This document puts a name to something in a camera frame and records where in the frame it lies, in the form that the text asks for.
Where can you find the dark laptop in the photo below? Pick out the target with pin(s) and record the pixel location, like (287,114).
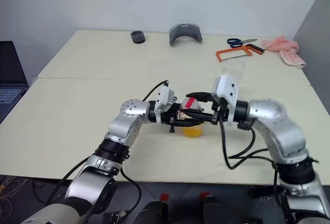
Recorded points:
(10,79)

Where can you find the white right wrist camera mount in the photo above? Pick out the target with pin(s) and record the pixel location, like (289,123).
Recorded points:
(227,87)

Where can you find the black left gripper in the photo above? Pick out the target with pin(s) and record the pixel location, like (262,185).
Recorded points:
(173,119)

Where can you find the grey curved plastic shell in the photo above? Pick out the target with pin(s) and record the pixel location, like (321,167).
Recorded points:
(175,36)

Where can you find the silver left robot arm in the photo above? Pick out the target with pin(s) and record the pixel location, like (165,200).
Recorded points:
(123,128)

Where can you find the dark rounded shape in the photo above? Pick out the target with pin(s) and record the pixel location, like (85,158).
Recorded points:
(152,212)
(215,211)

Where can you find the red floor marker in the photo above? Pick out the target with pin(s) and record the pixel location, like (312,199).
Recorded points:
(205,195)
(164,197)

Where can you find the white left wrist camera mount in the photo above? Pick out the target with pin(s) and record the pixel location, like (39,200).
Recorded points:
(165,97)

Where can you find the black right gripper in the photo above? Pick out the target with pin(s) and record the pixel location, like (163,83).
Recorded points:
(219,112)

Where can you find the orange hacksaw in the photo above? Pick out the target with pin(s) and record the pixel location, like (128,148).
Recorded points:
(233,51)

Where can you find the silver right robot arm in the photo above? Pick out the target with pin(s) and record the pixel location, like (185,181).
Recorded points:
(278,128)

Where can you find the black round cylinder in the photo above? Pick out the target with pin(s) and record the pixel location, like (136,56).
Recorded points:
(138,36)

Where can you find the orange drink bottle red label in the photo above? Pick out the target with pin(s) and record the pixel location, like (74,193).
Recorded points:
(192,132)

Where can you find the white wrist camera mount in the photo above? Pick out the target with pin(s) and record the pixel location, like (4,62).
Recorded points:
(165,97)
(227,87)

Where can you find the pink cloth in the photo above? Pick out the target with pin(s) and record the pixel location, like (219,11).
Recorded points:
(290,51)

